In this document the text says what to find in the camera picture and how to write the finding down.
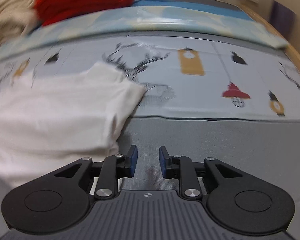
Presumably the cream folded blanket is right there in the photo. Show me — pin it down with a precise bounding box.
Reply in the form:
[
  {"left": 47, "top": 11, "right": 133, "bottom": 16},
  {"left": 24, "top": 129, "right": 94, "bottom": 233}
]
[{"left": 0, "top": 0, "right": 45, "bottom": 35}]

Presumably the wooden bed rail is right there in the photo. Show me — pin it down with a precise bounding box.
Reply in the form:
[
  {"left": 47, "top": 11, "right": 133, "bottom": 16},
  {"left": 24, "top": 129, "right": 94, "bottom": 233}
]
[{"left": 240, "top": 2, "right": 300, "bottom": 82}]

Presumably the white long-sleeve shirt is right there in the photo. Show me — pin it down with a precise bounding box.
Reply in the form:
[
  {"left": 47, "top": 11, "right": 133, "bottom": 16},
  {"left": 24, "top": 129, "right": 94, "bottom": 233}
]
[{"left": 0, "top": 62, "right": 146, "bottom": 189}]

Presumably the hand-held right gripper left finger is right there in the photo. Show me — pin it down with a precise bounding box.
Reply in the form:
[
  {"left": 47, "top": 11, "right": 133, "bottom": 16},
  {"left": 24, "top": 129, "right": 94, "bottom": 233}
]
[{"left": 52, "top": 145, "right": 138, "bottom": 200}]

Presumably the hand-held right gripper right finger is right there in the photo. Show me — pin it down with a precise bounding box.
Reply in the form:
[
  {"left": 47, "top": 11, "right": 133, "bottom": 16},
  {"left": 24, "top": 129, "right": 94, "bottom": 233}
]
[{"left": 159, "top": 146, "right": 245, "bottom": 200}]

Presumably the grey printed bed sheet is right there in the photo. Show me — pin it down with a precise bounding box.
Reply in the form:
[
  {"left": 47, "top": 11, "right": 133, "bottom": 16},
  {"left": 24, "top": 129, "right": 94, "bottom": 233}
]
[{"left": 0, "top": 31, "right": 300, "bottom": 233}]

